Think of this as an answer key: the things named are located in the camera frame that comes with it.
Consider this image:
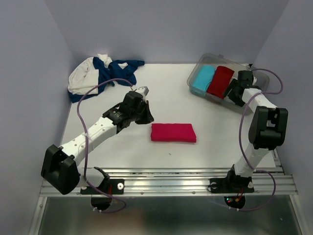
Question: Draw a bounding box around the white t shirt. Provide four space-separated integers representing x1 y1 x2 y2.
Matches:
67 54 128 95

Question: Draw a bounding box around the pink t shirt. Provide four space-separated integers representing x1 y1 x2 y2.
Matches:
151 123 197 143

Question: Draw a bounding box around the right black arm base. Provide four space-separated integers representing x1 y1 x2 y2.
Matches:
208 177 254 194

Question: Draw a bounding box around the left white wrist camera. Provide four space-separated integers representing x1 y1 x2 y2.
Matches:
134 86 149 97

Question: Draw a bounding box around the rolled cyan t shirt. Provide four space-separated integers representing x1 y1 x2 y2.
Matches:
191 65 216 92

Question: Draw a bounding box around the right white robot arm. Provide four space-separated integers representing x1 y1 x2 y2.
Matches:
225 70 288 191

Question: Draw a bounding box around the rolled dark red t shirt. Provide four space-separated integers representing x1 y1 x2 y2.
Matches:
206 66 234 99

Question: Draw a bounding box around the aluminium mounting rail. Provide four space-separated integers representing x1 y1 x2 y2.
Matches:
105 167 298 197

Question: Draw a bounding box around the clear plastic bin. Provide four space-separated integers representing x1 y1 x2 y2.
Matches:
187 53 269 112

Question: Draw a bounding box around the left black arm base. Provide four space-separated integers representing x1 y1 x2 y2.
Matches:
80 178 125 195

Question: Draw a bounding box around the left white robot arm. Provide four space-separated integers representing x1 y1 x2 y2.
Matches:
41 87 154 195

